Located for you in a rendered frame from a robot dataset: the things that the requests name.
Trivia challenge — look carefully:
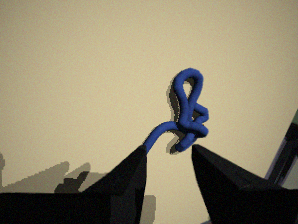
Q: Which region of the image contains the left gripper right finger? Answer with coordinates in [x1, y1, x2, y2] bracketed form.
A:
[191, 144, 298, 224]

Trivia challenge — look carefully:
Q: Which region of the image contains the blue rope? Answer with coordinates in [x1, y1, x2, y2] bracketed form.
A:
[143, 68, 209, 154]

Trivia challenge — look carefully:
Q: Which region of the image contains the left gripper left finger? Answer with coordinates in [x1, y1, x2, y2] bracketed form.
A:
[0, 145, 147, 224]

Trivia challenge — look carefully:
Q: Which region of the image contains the cream work mat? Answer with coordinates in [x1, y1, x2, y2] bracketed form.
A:
[0, 0, 298, 224]

